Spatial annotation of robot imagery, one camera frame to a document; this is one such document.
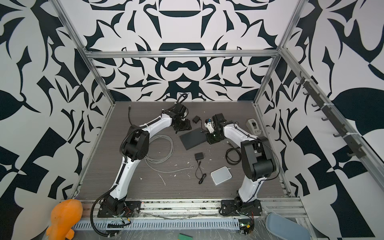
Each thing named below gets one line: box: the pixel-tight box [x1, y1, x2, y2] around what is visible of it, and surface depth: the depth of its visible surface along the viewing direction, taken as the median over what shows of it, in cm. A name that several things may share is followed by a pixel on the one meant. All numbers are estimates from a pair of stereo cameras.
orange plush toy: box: [46, 198, 83, 240], surface depth 67 cm
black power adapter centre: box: [194, 152, 207, 185], surface depth 88 cm
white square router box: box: [210, 166, 233, 186], surface depth 85 cm
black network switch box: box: [179, 127, 208, 151], surface depth 101 cm
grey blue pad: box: [265, 213, 311, 240], surface depth 71 cm
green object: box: [178, 233, 194, 240], surface depth 68 cm
